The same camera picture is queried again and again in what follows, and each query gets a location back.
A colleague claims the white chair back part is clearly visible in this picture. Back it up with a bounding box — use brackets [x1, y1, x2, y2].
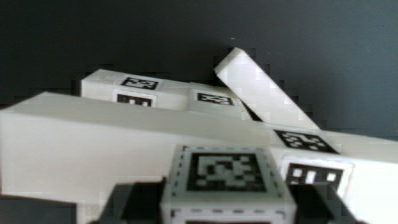
[0, 93, 398, 224]

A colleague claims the white U-shaped obstacle frame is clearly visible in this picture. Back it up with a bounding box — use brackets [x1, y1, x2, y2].
[216, 48, 319, 129]

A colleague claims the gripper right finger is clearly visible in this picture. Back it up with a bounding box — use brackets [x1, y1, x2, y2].
[288, 184, 368, 224]

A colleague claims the white chair seat part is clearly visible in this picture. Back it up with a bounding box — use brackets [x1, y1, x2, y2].
[80, 69, 251, 120]

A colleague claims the white tagged cube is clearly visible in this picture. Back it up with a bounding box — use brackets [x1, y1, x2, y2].
[160, 146, 297, 224]

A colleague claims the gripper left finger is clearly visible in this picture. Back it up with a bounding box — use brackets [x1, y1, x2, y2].
[89, 182, 164, 224]

